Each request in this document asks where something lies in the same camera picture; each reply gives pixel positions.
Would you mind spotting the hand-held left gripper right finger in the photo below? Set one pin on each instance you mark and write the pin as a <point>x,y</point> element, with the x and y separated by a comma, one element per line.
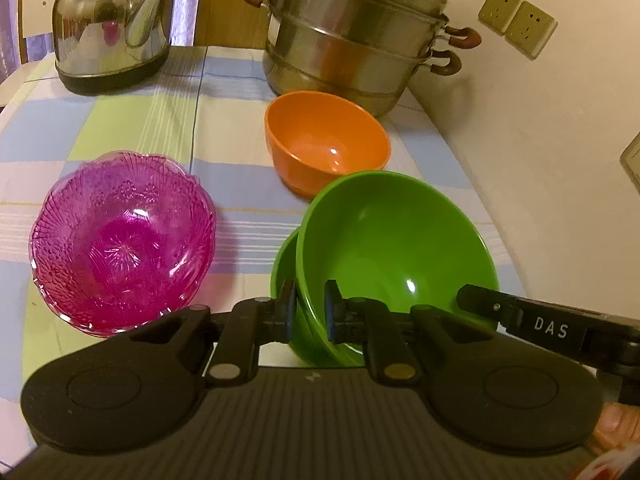
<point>331,310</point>

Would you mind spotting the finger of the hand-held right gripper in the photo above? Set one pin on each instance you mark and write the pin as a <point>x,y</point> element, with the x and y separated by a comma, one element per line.
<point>485,305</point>

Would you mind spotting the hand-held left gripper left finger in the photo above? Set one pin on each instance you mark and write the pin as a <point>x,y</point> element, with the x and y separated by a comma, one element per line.
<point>290,310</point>

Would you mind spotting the green plastic bowl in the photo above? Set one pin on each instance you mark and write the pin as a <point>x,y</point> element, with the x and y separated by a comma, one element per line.
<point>282,270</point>
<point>390,240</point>

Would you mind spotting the pink transparent plate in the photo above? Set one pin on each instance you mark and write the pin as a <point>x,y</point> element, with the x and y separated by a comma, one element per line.
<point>52,302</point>
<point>95,332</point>
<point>120,240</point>

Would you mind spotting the person's right hand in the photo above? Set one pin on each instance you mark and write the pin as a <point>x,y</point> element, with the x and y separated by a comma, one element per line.
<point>620,425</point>

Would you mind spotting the orange plastic bowl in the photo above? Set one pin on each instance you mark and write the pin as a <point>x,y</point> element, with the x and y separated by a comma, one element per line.
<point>325,140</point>

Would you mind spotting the checked pastel tablecloth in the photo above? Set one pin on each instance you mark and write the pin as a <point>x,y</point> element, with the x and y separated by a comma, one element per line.
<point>150,125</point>

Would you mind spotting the stainless steel steamer pot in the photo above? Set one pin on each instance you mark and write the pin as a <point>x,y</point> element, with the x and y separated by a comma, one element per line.
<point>345,50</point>

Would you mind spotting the stainless steel kettle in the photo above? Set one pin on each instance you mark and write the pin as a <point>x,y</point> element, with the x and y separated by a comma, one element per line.
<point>110,25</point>

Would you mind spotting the large beige wall socket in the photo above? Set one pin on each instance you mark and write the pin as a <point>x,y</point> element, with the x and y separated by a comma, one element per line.
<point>632,160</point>

